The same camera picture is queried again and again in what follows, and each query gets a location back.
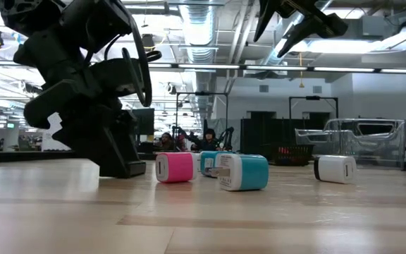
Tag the clear plastic bin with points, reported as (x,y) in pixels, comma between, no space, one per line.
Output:
(382,144)

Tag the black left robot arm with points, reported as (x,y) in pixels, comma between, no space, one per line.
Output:
(83,21)

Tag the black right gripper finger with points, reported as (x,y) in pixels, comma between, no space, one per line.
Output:
(298,37)
(268,16)

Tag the blue and white charger cube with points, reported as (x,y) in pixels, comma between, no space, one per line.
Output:
(249,173)
(208,160)

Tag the black monitor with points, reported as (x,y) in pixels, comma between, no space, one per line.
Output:
(144,121)

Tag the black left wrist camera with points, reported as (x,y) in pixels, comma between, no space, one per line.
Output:
(48,60)

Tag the silver ventilation duct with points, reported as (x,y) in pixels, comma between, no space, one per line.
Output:
(199,28)

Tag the ceiling light strip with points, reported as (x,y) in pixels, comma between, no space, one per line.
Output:
(277,67)

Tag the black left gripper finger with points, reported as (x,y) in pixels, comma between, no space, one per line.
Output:
(97,137)
(129,137)

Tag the person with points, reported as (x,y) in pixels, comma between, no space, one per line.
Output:
(167,141)
(208,141)

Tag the black background rig frame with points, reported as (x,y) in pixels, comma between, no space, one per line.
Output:
(312,97)

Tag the pink and white charger cube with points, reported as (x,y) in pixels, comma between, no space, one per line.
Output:
(178,167)

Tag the black partition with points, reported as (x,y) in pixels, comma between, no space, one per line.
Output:
(259,135)

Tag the black background robot arm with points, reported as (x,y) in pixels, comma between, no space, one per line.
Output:
(228,137)
(183,135)

